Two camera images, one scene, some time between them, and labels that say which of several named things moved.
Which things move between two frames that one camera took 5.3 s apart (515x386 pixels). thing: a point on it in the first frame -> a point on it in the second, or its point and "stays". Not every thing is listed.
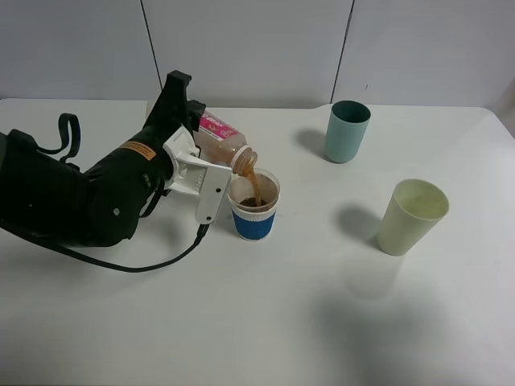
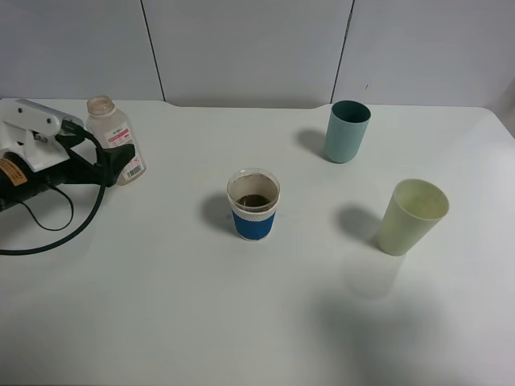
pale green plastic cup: (415, 208) stays
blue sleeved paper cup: (253, 200) stays
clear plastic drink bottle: (221, 144) -> (112, 129)
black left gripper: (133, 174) -> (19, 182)
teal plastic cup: (346, 129) stays
